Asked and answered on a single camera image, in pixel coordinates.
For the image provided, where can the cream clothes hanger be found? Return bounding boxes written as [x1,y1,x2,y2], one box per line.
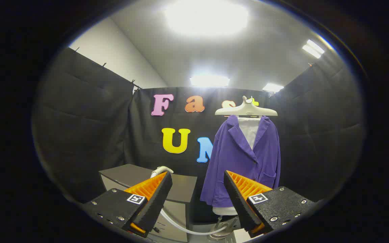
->
[215,96,278,117]

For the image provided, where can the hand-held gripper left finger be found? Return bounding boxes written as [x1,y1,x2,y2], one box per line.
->
[82,171,173,239]

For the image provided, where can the white flat box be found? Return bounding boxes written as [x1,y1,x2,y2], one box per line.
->
[233,228,262,243]

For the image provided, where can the white garment steamer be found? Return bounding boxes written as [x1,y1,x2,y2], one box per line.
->
[150,166,174,179]

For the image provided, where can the purple corduroy jacket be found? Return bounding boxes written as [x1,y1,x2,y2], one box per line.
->
[200,115,281,208]

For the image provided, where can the grey cabinet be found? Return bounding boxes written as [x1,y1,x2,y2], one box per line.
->
[99,164,198,243]

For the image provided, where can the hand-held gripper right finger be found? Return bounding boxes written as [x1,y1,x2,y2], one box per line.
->
[224,170,316,238]

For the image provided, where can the white steamer hose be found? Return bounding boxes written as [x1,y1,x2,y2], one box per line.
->
[160,209,230,236]

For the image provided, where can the metal stand base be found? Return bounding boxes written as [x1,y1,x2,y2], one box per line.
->
[207,216,240,241]

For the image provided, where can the large round ceiling light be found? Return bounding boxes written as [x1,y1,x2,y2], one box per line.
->
[164,0,249,36]

